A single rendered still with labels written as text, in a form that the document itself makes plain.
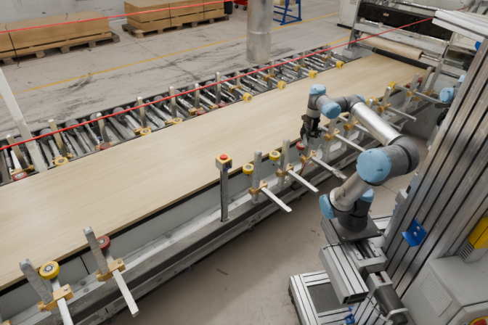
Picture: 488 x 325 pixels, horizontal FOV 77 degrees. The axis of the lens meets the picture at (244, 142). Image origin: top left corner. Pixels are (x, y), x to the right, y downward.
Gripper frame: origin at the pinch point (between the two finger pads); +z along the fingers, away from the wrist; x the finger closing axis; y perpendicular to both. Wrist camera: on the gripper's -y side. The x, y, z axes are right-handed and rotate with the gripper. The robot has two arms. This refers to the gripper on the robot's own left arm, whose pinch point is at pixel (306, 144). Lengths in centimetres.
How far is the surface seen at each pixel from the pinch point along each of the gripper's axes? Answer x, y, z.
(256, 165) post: -22.1, -17.4, 26.5
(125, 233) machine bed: -104, 0, 53
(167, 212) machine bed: -80, -12, 53
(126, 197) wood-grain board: -103, -18, 42
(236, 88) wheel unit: -12, -142, 36
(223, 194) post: -45, -5, 36
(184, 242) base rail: -71, 6, 62
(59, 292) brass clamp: -128, 35, 45
